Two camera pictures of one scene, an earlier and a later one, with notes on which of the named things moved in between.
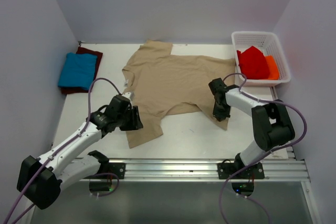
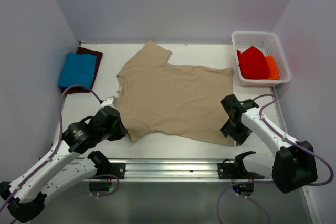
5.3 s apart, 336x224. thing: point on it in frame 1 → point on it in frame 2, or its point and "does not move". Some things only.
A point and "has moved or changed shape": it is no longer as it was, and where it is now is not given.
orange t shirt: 273,71 does not move
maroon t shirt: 82,50 does not move
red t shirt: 253,63 does not move
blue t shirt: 79,71 does not move
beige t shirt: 160,84 has moved or changed shape
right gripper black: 220,115 → 239,137
